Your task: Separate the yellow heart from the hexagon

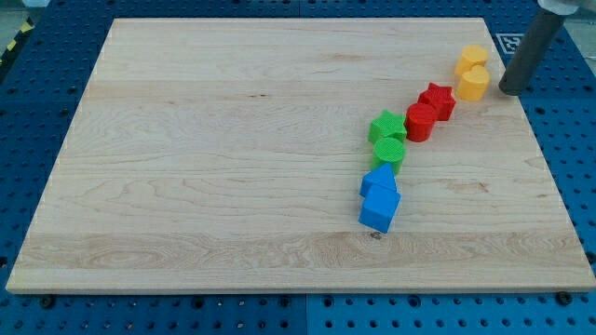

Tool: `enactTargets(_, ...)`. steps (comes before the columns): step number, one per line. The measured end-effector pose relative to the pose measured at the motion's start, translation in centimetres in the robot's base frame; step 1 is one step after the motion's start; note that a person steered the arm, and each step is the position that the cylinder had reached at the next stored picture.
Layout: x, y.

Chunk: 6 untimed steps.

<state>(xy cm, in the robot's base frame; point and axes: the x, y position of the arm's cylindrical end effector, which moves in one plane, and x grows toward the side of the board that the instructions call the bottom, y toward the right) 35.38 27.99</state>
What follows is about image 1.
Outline red cylinder block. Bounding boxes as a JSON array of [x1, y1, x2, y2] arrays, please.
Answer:
[[405, 102, 438, 142]]

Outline white rod mount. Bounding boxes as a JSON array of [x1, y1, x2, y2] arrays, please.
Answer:
[[537, 0, 580, 16]]

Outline green star block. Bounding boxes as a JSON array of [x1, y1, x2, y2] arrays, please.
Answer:
[[368, 110, 407, 143]]

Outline yellow hexagon block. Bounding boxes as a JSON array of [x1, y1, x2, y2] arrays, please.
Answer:
[[454, 45, 488, 76]]

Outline black bolt front right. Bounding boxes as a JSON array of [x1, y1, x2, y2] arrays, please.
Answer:
[[555, 291, 573, 306]]

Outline yellow black hazard tape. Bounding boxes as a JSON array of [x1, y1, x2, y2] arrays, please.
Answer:
[[1, 17, 34, 67]]

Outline light wooden board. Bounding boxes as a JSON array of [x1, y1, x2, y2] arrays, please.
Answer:
[[7, 18, 595, 295]]

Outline blue cube block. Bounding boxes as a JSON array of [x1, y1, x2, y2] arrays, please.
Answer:
[[359, 184, 401, 234]]

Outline white fiducial marker tag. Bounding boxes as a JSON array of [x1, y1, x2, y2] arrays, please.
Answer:
[[495, 33, 523, 55]]

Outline black bolt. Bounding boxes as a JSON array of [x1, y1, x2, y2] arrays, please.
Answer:
[[555, 291, 573, 306], [39, 295, 56, 310]]

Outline green cylinder block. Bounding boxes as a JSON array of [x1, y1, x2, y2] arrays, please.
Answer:
[[371, 138, 407, 175]]

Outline blue triangle block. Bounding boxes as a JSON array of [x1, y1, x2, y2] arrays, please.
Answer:
[[359, 163, 398, 197]]

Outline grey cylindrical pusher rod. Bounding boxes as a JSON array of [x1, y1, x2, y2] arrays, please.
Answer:
[[498, 7, 565, 96]]

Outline black bolt front left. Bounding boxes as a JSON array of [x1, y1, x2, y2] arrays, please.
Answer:
[[39, 295, 56, 310]]

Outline yellow heart block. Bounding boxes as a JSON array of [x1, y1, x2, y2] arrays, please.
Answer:
[[455, 65, 491, 101]]

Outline red star block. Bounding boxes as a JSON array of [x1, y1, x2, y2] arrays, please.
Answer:
[[418, 83, 456, 121]]

